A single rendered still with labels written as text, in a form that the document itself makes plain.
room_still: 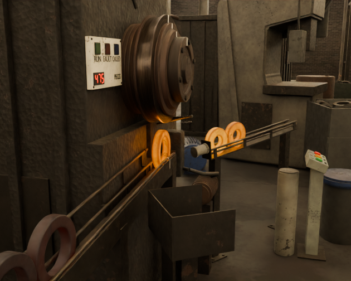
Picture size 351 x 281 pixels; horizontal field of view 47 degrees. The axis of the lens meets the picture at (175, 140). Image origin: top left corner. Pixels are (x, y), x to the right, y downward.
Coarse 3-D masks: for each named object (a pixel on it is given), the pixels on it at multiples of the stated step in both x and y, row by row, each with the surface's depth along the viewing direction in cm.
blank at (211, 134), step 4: (212, 128) 225; (216, 128) 224; (220, 128) 226; (208, 132) 224; (212, 132) 222; (216, 132) 224; (220, 132) 226; (224, 132) 228; (208, 136) 222; (212, 136) 223; (216, 136) 225; (220, 136) 227; (224, 136) 229; (208, 140) 222; (212, 140) 223; (220, 140) 230; (224, 140) 229; (212, 144) 224; (220, 144) 229; (220, 148) 228; (220, 152) 229
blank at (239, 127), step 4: (228, 124) 234; (232, 124) 232; (236, 124) 234; (240, 124) 236; (228, 128) 232; (232, 128) 232; (236, 128) 234; (240, 128) 236; (244, 128) 239; (228, 132) 231; (232, 132) 233; (240, 132) 237; (244, 132) 239; (228, 136) 231; (232, 136) 233; (236, 136) 240; (240, 136) 238; (244, 136) 240; (228, 140) 232; (232, 140) 234; (232, 144) 234; (240, 144) 239
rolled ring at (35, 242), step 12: (48, 216) 101; (60, 216) 102; (36, 228) 97; (48, 228) 97; (60, 228) 105; (72, 228) 108; (36, 240) 95; (60, 240) 109; (72, 240) 109; (36, 252) 94; (60, 252) 108; (72, 252) 109; (36, 264) 93; (60, 264) 106; (48, 276) 98
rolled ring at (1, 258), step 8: (0, 256) 83; (8, 256) 84; (16, 256) 86; (24, 256) 88; (0, 264) 81; (8, 264) 84; (16, 264) 86; (24, 264) 89; (32, 264) 92; (0, 272) 81; (16, 272) 90; (24, 272) 89; (32, 272) 92; (24, 280) 91; (32, 280) 92
